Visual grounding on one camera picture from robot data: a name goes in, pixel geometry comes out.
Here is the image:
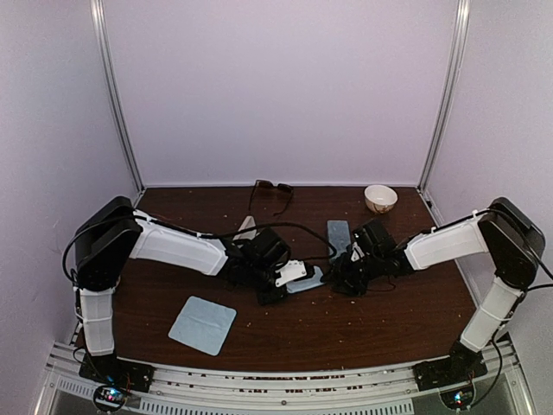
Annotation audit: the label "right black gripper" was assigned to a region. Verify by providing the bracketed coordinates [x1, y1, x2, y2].
[321, 252, 384, 297]

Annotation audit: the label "light blue cloth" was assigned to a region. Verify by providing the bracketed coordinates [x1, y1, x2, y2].
[168, 296, 237, 356]
[286, 266, 325, 294]

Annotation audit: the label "grey-blue glasses case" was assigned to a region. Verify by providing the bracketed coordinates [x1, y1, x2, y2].
[327, 220, 351, 262]

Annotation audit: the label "pink glasses case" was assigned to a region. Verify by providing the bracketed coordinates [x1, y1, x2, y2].
[234, 215, 257, 239]

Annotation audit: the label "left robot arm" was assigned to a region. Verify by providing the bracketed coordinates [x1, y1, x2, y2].
[67, 196, 291, 384]

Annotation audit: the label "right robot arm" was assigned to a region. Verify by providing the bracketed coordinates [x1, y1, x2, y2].
[324, 197, 545, 382]

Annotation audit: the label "dark sunglasses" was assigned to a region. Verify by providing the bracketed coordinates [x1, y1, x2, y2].
[248, 179, 295, 217]

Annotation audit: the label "white ceramic bowl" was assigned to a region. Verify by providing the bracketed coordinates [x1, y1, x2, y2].
[364, 184, 398, 214]

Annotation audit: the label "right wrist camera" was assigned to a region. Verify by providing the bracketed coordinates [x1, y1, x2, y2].
[346, 242, 364, 262]

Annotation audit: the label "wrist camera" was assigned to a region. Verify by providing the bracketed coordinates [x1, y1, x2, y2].
[346, 242, 364, 262]
[275, 259, 315, 287]

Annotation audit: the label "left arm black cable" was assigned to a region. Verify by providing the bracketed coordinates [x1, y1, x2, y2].
[62, 222, 338, 286]

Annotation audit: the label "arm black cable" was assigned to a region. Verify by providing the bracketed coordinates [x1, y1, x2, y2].
[487, 207, 553, 390]
[62, 222, 338, 286]

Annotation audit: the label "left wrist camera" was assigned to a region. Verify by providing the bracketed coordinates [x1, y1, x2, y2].
[275, 259, 315, 287]

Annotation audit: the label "aluminium front rail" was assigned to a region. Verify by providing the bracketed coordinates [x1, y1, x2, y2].
[34, 341, 539, 415]

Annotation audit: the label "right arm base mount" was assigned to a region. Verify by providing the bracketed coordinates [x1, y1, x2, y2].
[413, 358, 488, 412]

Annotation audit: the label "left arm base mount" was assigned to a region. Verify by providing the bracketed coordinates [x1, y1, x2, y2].
[79, 361, 155, 412]

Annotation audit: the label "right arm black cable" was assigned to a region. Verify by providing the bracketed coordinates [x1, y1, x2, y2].
[487, 207, 553, 390]

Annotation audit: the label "left aluminium frame post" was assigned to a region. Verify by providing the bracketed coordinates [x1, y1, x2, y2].
[90, 0, 145, 194]

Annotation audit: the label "aluminium frame post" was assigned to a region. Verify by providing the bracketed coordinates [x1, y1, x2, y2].
[417, 0, 471, 195]
[90, 0, 145, 194]

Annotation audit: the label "right aluminium frame post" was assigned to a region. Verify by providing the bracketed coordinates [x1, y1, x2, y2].
[417, 0, 471, 195]

